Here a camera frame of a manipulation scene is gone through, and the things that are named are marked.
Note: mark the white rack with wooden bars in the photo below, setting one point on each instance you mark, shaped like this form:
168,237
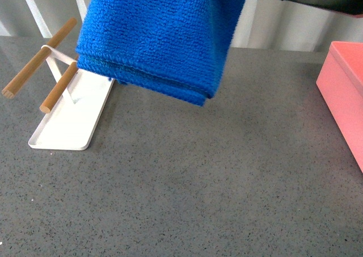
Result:
73,107

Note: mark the pink plastic bin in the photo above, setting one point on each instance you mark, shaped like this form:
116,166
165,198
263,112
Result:
340,83

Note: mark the blue microfiber cloth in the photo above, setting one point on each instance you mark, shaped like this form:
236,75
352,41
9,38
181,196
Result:
174,47

